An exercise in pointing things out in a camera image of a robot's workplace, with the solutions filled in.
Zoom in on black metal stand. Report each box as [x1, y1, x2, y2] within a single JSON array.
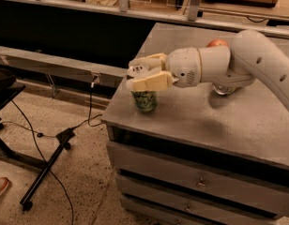
[[0, 67, 76, 213]]

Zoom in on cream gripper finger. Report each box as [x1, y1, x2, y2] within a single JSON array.
[[126, 71, 177, 92], [129, 53, 167, 69]]

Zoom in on orange fruit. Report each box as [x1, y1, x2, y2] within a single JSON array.
[[206, 38, 229, 47]]

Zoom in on white shoe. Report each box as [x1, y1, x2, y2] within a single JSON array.
[[0, 177, 9, 197]]

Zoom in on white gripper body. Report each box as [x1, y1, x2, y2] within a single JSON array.
[[165, 48, 202, 88]]

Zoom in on cluttered back shelf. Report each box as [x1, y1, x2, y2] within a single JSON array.
[[0, 0, 289, 39]]

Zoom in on grey metal rail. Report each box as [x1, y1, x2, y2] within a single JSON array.
[[0, 46, 127, 87]]

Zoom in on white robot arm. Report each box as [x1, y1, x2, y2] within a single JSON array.
[[127, 30, 289, 112]]

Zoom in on white green soda can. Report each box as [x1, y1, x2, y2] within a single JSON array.
[[213, 84, 237, 96]]

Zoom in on grey drawer cabinet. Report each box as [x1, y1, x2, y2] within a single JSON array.
[[100, 22, 289, 225]]

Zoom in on black floor cable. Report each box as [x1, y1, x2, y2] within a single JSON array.
[[0, 78, 103, 225]]

